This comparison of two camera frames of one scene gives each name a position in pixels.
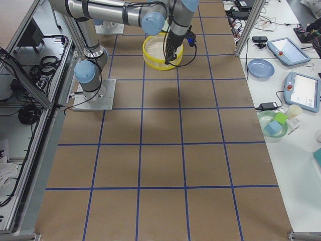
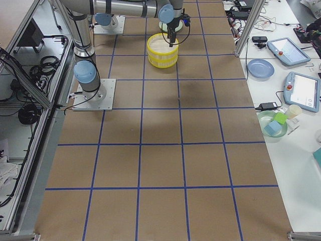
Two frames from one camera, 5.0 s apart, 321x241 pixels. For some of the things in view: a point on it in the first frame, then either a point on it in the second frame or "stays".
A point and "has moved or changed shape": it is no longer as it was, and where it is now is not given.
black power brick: [267, 106] stays
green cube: [281, 117] stays
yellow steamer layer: [153, 53] has moved or changed shape
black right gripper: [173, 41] → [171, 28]
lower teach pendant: [302, 90] stays
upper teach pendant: [285, 50] stays
